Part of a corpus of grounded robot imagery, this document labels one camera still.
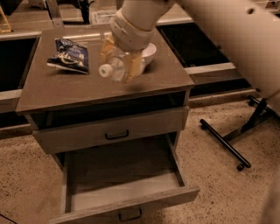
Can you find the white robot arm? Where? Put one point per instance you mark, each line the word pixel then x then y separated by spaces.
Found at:
pixel 246 34

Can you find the open middle drawer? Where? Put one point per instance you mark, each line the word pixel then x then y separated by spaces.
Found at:
pixel 119 182

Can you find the white ceramic bowl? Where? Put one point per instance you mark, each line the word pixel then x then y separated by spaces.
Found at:
pixel 148 54

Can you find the clear plastic bin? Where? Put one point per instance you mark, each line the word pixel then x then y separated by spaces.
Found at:
pixel 101 16

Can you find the closed upper drawer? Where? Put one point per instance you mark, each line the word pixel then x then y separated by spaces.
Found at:
pixel 89 134

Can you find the black table base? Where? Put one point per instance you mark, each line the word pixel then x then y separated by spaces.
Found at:
pixel 262 113

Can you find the grey drawer cabinet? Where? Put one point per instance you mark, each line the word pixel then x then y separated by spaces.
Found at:
pixel 54 97

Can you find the blue chip bag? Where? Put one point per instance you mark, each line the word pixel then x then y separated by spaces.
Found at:
pixel 70 56

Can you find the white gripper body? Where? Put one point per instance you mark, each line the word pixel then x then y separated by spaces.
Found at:
pixel 128 36

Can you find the clear plastic water bottle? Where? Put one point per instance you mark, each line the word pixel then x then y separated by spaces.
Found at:
pixel 113 67

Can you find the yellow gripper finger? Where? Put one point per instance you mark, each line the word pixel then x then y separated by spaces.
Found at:
pixel 132 64
pixel 108 48

